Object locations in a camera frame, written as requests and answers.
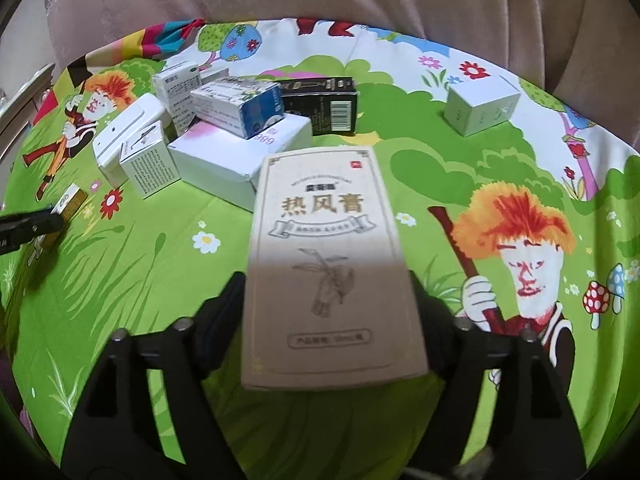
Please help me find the large flat white box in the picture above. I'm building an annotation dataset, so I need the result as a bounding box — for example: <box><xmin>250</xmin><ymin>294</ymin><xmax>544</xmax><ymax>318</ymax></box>
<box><xmin>167</xmin><ymin>112</ymin><xmax>314</xmax><ymax>212</ymax></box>

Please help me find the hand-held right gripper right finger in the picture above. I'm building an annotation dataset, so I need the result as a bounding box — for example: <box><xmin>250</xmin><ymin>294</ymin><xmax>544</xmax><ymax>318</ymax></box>
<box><xmin>408</xmin><ymin>270</ymin><xmax>589</xmax><ymax>470</ymax></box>

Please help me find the black box with gold print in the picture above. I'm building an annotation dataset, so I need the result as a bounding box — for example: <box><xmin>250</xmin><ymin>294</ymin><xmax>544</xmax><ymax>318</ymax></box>
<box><xmin>279</xmin><ymin>77</ymin><xmax>359</xmax><ymax>136</ymax></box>

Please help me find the tall white box grey text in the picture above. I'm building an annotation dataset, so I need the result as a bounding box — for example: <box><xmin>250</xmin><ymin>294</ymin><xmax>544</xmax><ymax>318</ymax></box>
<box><xmin>152</xmin><ymin>60</ymin><xmax>204</xmax><ymax>137</ymax></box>

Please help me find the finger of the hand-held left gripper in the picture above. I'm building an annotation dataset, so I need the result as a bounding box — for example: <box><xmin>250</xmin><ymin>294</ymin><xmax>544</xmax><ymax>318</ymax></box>
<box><xmin>0</xmin><ymin>207</ymin><xmax>64</xmax><ymax>256</ymax></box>

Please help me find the white cube box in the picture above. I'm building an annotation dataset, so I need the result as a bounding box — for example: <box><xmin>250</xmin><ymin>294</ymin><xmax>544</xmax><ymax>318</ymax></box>
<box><xmin>445</xmin><ymin>76</ymin><xmax>521</xmax><ymax>137</ymax></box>

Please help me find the small gold box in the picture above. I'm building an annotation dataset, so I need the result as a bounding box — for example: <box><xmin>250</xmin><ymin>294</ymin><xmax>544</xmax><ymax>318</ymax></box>
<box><xmin>29</xmin><ymin>183</ymin><xmax>89</xmax><ymax>262</ymax></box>

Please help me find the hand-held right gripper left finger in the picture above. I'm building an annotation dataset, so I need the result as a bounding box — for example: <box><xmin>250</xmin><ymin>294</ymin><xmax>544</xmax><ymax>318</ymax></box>
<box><xmin>60</xmin><ymin>271</ymin><xmax>247</xmax><ymax>470</ymax></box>

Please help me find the small plain white box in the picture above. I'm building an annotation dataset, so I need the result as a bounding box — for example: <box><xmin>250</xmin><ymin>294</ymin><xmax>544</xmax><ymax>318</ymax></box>
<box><xmin>199</xmin><ymin>65</ymin><xmax>231</xmax><ymax>87</ymax></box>

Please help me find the dark blue block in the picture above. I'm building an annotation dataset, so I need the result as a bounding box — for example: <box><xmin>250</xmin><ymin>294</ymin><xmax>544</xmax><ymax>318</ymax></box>
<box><xmin>190</xmin><ymin>79</ymin><xmax>286</xmax><ymax>139</ymax></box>

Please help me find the tan kraft paper box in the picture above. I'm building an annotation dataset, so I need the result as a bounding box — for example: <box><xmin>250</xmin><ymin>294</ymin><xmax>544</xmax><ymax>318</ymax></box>
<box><xmin>240</xmin><ymin>146</ymin><xmax>431</xmax><ymax>392</ymax></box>

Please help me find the white rounded-corner box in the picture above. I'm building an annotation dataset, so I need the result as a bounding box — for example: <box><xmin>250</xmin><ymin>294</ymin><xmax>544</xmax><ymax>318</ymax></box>
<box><xmin>92</xmin><ymin>92</ymin><xmax>169</xmax><ymax>189</ymax></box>

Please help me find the cartoon printed blanket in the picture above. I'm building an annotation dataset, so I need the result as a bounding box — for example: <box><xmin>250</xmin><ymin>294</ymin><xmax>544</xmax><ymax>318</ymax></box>
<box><xmin>0</xmin><ymin>17</ymin><xmax>640</xmax><ymax>471</ymax></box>

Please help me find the white box with line drawing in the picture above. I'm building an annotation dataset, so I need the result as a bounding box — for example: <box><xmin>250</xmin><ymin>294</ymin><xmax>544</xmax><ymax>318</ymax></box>
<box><xmin>119</xmin><ymin>120</ymin><xmax>181</xmax><ymax>199</ymax></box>

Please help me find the silver metal frame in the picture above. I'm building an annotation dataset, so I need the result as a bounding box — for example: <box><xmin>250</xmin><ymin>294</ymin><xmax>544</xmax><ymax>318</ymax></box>
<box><xmin>0</xmin><ymin>62</ymin><xmax>57</xmax><ymax>127</ymax></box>

